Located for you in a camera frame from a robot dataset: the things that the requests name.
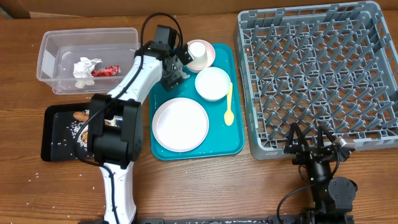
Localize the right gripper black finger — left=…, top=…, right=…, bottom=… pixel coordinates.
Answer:
left=284, top=123, right=309, bottom=154
left=316, top=124, right=337, bottom=152

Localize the white upturned cup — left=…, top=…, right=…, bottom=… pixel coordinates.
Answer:
left=188, top=42, right=207, bottom=69

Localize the white bowl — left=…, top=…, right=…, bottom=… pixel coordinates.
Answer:
left=195, top=67, right=231, bottom=101

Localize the white round plate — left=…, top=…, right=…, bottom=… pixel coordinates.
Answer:
left=152, top=98, right=210, bottom=152

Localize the red snack wrapper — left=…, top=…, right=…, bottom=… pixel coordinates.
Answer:
left=91, top=65, right=121, bottom=77

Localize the white tissue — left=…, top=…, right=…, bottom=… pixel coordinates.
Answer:
left=73, top=57, right=102, bottom=89

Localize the brown carrot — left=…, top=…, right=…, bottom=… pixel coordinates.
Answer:
left=73, top=111, right=90, bottom=122

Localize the pile of white rice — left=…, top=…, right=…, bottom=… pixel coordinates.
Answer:
left=57, top=108, right=124, bottom=153

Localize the brown meat patty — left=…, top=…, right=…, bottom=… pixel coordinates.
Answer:
left=80, top=131, right=88, bottom=143

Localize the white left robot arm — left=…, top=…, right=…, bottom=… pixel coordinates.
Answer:
left=87, top=25, right=193, bottom=223

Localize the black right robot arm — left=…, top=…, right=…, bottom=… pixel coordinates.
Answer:
left=276, top=123, right=358, bottom=224

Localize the grey dish rack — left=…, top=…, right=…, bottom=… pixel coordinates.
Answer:
left=235, top=1, right=397, bottom=160

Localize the yellow plastic spoon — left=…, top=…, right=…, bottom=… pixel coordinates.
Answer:
left=224, top=83, right=234, bottom=126

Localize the teal serving tray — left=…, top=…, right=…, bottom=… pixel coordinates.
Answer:
left=147, top=43, right=245, bottom=161

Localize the clear plastic storage bin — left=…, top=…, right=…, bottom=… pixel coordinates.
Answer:
left=37, top=27, right=140, bottom=95

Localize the black plastic tray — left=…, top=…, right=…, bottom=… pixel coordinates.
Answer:
left=40, top=103, right=93, bottom=162

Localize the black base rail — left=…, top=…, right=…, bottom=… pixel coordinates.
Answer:
left=132, top=215, right=314, bottom=224

